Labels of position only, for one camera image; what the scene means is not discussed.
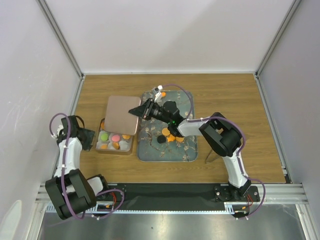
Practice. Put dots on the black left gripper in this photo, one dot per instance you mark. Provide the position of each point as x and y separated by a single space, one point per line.
89 135

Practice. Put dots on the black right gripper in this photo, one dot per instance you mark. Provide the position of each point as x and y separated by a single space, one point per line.
144 110

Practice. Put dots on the green round cookie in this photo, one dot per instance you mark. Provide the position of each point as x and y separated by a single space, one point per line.
104 137

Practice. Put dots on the plain orange round cookie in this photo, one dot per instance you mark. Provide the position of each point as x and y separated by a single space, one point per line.
104 146

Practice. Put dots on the rose gold cookie tin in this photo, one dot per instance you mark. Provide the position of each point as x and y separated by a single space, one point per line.
126 146

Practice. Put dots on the pink round cookie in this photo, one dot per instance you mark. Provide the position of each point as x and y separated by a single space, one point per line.
116 138

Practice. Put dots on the rose gold tin lid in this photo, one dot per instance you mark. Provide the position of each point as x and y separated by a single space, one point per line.
117 117

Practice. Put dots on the orange swirl cookie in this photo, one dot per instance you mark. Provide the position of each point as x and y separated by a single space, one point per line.
116 145

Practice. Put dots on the orange embossed biscuit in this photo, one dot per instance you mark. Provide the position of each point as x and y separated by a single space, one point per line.
126 137
165 132

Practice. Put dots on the steel serving tongs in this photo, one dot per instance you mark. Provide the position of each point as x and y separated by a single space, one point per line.
212 156

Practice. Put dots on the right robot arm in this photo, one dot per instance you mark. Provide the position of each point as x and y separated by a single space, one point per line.
224 137

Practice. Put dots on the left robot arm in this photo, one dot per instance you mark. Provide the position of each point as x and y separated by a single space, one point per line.
69 191

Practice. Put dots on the black sandwich cookie lower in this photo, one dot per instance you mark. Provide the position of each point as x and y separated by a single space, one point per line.
161 139

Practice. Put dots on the orange flower cookie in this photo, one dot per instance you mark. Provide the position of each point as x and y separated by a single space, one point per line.
171 138

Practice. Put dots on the orange sandwich biscuit right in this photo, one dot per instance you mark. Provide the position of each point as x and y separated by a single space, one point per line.
179 139

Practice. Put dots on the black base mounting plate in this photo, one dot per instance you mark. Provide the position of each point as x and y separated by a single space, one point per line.
183 194

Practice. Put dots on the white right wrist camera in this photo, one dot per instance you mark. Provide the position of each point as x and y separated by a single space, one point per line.
157 92

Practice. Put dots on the white slotted cable duct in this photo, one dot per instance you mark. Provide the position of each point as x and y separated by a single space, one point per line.
220 208

